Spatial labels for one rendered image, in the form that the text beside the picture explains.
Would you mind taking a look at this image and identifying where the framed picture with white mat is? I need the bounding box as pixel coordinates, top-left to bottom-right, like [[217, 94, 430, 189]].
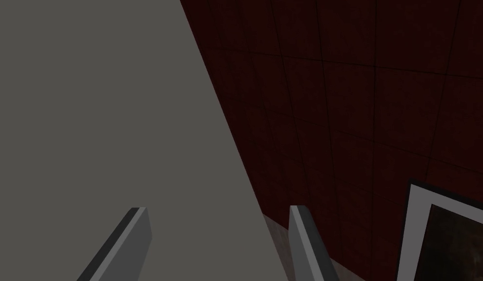
[[395, 179, 483, 281]]

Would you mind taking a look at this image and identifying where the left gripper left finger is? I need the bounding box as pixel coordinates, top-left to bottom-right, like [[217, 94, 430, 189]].
[[76, 207, 153, 281]]

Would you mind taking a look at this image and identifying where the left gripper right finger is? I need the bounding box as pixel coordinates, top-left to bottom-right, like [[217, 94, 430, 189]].
[[289, 205, 341, 281]]

